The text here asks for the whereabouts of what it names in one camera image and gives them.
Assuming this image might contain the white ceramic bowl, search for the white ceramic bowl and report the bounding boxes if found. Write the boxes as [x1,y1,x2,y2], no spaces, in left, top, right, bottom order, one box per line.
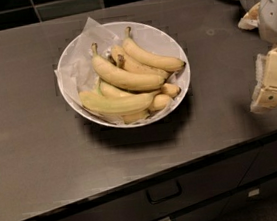
[50,12,197,137]

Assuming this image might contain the short banana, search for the short banana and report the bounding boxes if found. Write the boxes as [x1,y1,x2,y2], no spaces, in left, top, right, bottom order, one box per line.
[161,83,181,98]
[148,94,172,112]

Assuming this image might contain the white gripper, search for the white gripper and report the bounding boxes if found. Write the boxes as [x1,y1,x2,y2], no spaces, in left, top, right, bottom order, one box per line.
[238,0,277,113]

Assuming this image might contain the white label on drawer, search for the white label on drawer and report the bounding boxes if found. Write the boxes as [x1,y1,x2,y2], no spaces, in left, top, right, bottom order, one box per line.
[248,189,260,198]

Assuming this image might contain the white paper liner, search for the white paper liner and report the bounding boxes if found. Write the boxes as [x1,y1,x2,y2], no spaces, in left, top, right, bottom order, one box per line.
[48,5,194,134]

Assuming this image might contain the middle drawer handle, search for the middle drawer handle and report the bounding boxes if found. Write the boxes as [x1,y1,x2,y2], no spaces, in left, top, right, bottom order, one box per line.
[145,180,183,205]

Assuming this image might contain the front greenish yellow banana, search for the front greenish yellow banana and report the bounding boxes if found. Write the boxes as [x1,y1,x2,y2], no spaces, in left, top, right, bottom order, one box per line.
[79,90,160,116]

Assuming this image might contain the short lower right banana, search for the short lower right banana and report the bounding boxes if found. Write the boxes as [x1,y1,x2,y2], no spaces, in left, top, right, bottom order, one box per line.
[148,94,172,112]

